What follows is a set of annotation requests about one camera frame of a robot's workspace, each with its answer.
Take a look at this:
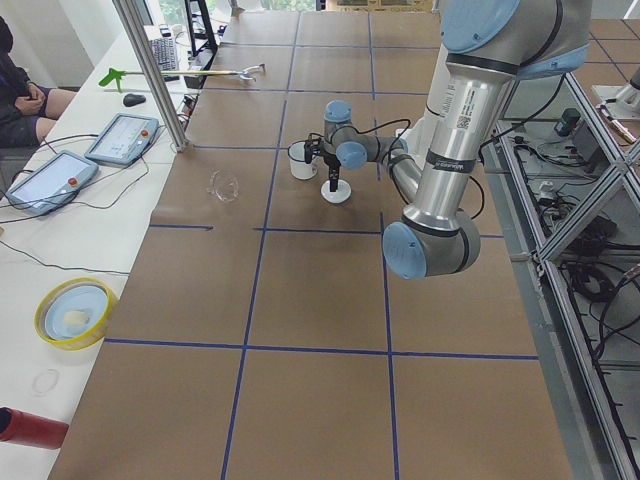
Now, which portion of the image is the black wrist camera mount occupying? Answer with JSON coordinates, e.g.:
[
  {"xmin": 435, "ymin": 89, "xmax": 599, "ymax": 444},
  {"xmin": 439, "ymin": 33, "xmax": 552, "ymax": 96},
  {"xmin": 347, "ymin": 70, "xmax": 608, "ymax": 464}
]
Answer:
[{"xmin": 303, "ymin": 133, "xmax": 325, "ymax": 164}]

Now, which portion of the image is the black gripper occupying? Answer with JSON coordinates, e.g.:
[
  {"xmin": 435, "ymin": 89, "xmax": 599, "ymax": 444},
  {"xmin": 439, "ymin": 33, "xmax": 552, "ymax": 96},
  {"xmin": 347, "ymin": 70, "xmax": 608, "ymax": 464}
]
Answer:
[{"xmin": 322, "ymin": 151, "xmax": 341, "ymax": 192}]

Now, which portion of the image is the near teach pendant tablet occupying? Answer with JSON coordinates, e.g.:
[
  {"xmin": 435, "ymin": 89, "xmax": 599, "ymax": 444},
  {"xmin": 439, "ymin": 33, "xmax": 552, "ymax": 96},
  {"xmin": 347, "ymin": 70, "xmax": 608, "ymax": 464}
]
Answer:
[{"xmin": 6, "ymin": 151, "xmax": 99, "ymax": 215}]

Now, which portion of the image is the far teach pendant tablet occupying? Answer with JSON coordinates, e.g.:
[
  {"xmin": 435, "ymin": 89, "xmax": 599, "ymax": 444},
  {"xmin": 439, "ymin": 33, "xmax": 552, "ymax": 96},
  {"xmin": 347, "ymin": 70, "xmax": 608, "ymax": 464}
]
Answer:
[{"xmin": 84, "ymin": 113, "xmax": 159, "ymax": 166}]

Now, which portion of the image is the seated person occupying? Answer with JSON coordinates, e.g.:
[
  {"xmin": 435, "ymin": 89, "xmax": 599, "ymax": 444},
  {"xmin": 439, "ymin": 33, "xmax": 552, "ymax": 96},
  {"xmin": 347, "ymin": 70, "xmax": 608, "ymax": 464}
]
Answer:
[{"xmin": 1, "ymin": 19, "xmax": 76, "ymax": 148}]

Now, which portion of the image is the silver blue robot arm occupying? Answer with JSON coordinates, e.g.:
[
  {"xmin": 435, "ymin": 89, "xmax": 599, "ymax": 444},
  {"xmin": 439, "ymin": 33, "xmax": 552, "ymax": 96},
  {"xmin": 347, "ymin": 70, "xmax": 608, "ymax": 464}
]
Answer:
[{"xmin": 305, "ymin": 1, "xmax": 592, "ymax": 279}]

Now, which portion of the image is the white ceramic lid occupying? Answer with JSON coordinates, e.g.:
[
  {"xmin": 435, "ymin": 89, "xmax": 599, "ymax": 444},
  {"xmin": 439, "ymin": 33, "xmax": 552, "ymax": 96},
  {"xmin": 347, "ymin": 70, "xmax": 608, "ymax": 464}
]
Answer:
[{"xmin": 320, "ymin": 179, "xmax": 352, "ymax": 204}]

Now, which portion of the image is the clear glass funnel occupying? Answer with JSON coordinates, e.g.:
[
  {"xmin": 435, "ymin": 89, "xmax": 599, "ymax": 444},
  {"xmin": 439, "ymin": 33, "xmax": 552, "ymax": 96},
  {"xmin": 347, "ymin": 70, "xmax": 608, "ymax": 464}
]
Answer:
[{"xmin": 207, "ymin": 170, "xmax": 239, "ymax": 203}]

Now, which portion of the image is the black keyboard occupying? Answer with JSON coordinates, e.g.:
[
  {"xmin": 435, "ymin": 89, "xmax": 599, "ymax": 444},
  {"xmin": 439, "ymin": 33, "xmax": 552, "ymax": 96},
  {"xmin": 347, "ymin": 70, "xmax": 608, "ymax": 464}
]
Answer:
[{"xmin": 148, "ymin": 37, "xmax": 179, "ymax": 71}]

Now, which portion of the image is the black computer mouse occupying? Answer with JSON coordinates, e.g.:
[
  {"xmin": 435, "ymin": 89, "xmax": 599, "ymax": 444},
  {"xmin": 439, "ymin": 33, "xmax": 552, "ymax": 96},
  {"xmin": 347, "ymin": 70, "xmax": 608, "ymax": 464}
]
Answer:
[{"xmin": 122, "ymin": 93, "xmax": 146, "ymax": 107}]

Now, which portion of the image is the yellow rimmed bowl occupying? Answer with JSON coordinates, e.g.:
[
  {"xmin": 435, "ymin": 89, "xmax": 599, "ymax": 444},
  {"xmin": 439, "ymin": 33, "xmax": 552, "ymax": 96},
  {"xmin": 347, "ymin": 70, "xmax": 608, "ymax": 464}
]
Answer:
[{"xmin": 34, "ymin": 277, "xmax": 118, "ymax": 351}]

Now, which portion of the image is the red cylinder bottle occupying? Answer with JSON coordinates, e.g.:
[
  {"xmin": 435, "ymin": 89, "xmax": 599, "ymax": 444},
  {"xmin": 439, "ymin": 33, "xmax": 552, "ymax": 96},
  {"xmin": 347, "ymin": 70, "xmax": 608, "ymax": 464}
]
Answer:
[{"xmin": 1, "ymin": 407, "xmax": 69, "ymax": 450}]

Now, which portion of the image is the green handled reacher grabber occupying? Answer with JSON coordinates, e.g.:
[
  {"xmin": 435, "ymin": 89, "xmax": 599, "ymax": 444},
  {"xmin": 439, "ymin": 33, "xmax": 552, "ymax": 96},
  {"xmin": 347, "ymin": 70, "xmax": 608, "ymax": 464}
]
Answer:
[{"xmin": 98, "ymin": 63, "xmax": 266, "ymax": 92}]

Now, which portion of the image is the brown paper table cover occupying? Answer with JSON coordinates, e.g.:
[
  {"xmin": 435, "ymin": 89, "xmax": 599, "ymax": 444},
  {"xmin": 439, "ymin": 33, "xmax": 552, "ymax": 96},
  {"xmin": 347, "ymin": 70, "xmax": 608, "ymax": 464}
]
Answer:
[{"xmin": 51, "ymin": 12, "xmax": 572, "ymax": 479}]

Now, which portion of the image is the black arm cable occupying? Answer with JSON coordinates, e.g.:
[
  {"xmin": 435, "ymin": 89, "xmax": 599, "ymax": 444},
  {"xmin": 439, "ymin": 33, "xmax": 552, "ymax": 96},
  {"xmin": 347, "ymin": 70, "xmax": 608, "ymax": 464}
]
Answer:
[{"xmin": 357, "ymin": 74, "xmax": 566, "ymax": 221}]

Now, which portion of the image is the teach pendant tablet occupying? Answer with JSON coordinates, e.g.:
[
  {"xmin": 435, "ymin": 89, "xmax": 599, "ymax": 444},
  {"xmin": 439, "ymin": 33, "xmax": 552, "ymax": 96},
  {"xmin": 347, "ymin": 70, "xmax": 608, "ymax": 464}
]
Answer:
[
  {"xmin": 6, "ymin": 151, "xmax": 99, "ymax": 215},
  {"xmin": 84, "ymin": 113, "xmax": 159, "ymax": 166}
]

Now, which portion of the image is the white enamel mug blue rim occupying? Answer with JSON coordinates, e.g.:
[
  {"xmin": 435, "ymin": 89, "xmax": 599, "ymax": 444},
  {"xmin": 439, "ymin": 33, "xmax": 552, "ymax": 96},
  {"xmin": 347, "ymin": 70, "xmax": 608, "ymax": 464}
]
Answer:
[{"xmin": 287, "ymin": 140, "xmax": 318, "ymax": 180}]

